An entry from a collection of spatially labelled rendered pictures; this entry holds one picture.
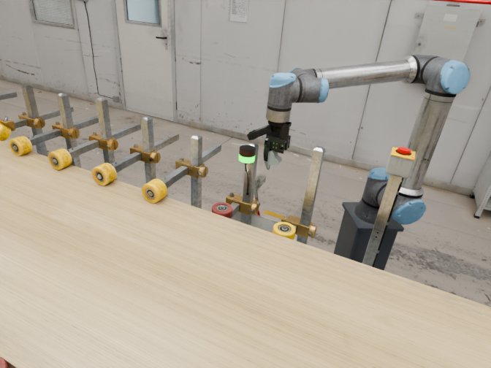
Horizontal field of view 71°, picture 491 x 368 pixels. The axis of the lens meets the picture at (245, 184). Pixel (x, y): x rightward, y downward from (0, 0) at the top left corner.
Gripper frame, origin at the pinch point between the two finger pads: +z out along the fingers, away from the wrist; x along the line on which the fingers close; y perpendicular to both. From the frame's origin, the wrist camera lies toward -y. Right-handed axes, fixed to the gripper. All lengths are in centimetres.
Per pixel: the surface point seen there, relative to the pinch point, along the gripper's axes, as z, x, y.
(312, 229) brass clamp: 16.5, -9.6, 24.6
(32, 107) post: -2, -9, -127
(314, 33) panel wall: -31, 252, -54
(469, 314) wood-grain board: 11, -33, 74
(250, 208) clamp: 15.4, -10.2, -1.3
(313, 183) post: -2.9, -9.6, 21.8
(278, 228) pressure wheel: 10.5, -24.0, 15.4
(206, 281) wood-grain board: 11, -58, 6
